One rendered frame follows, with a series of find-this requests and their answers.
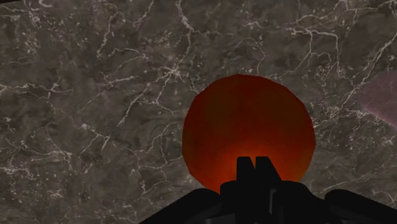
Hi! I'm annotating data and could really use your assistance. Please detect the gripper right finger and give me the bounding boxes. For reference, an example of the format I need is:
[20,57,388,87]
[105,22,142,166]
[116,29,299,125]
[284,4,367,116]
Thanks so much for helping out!
[256,156,397,224]

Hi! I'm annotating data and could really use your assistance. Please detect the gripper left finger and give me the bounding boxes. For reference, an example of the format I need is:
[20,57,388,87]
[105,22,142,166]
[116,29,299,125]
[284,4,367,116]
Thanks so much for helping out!
[139,156,258,224]

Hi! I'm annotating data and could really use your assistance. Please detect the red orange ball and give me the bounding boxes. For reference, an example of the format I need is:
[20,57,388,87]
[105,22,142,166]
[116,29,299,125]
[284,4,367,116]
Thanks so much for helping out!
[181,73,317,193]

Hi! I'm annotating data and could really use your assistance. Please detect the pink rounded object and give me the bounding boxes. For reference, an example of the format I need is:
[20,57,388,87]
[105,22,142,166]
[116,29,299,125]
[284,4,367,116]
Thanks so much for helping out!
[358,70,397,130]

